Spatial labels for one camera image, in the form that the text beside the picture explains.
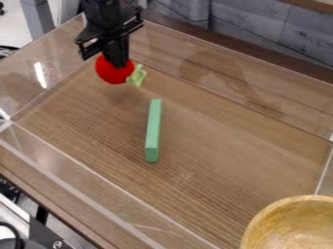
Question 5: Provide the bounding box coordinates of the black equipment with screw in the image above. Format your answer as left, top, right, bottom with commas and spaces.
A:
24, 218, 74, 249

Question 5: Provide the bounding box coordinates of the red plush fruit green stem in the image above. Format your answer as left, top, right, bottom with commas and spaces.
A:
95, 55, 147, 88

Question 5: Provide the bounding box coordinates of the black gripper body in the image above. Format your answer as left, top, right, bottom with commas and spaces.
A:
74, 0, 143, 60

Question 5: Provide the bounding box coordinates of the black cable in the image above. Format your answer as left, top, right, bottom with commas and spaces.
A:
0, 221, 24, 249

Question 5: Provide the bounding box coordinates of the green rectangular block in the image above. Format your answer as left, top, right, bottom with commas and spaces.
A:
145, 99, 163, 162

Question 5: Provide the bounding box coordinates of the wooden bowl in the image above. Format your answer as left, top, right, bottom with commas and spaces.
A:
239, 195, 333, 249

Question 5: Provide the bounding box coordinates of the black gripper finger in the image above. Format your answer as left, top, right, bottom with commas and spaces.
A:
102, 35, 128, 68

